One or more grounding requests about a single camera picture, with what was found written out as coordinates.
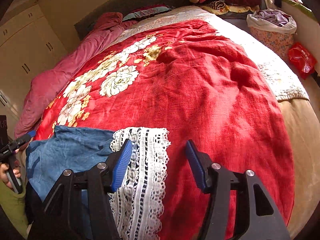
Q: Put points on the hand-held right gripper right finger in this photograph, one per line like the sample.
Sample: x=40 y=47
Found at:
x=193 y=165

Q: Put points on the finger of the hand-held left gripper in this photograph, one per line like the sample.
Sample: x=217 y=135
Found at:
x=29 y=135

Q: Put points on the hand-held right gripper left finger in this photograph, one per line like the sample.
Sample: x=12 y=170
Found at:
x=122 y=165

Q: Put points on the blue denim pants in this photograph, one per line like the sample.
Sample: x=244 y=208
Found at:
x=75 y=145

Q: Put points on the person's left forearm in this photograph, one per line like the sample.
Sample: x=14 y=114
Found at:
x=11 y=210

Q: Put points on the person's left hand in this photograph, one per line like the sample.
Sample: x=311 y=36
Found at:
x=4 y=175

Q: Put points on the pink pillow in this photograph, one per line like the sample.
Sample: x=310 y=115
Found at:
x=65 y=77

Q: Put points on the red floral blanket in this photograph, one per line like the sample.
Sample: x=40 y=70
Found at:
x=200 y=92

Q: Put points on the cream wardrobe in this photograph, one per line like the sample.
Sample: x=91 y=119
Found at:
x=27 y=42

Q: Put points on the bed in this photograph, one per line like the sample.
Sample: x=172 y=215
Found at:
x=302 y=140

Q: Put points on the floral laundry basket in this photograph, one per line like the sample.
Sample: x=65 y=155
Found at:
x=272 y=40

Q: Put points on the red plastic bag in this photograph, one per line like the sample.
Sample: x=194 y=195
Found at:
x=301 y=58

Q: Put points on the floral pillow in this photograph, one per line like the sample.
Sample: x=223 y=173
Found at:
x=150 y=11

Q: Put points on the purple clothes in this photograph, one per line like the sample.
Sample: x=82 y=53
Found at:
x=273 y=17

